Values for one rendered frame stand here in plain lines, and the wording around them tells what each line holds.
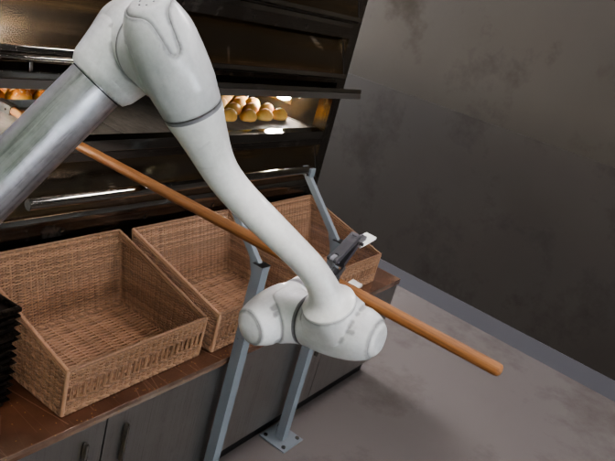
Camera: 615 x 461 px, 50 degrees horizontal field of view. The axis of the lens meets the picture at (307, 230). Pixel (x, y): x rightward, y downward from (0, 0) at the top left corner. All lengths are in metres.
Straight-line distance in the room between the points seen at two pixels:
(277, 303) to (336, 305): 0.15
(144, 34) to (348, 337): 0.61
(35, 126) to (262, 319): 0.53
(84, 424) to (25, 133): 1.00
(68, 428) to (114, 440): 0.23
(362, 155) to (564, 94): 1.45
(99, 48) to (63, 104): 0.11
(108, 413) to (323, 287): 1.01
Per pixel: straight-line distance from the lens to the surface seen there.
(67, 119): 1.17
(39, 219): 2.19
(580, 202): 4.26
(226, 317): 2.29
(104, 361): 1.95
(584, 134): 4.25
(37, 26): 2.03
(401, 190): 4.71
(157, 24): 1.01
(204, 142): 1.08
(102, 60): 1.15
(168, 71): 1.02
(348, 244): 1.46
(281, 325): 1.28
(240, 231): 1.69
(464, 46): 4.53
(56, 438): 1.93
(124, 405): 2.04
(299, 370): 2.77
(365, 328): 1.19
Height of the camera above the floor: 1.82
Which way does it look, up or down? 20 degrees down
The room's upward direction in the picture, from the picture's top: 16 degrees clockwise
